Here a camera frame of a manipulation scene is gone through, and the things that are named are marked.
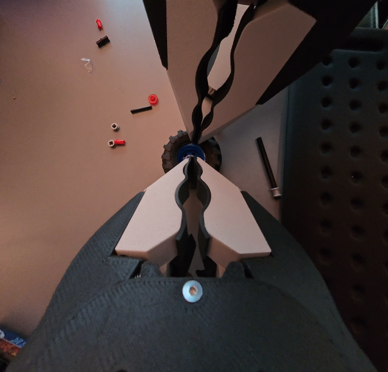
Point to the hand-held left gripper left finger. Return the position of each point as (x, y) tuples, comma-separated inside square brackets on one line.
[(151, 226)]

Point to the black toy tire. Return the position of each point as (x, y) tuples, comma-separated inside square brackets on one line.
[(169, 154)]

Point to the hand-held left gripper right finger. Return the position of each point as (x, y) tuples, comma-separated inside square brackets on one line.
[(236, 226)]

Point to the black toy axle grey end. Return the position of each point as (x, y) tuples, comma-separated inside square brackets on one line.
[(268, 166)]

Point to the blue toy wheel rim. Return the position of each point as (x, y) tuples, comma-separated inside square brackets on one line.
[(188, 152)]

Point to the small pale toy piece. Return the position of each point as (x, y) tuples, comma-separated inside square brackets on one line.
[(88, 66)]

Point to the small red toy disc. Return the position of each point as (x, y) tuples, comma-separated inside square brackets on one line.
[(153, 99)]

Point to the grey desk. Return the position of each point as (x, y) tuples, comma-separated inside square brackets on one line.
[(75, 196)]

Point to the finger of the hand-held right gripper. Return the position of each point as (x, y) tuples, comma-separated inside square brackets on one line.
[(185, 44), (266, 60)]

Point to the small grey toy bush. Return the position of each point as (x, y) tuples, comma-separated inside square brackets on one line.
[(111, 143), (115, 126)]

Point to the small red toy pin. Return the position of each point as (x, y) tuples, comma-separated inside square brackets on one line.
[(120, 142), (99, 24)]

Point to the short black toy connector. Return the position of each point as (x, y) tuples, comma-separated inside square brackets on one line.
[(103, 41)]

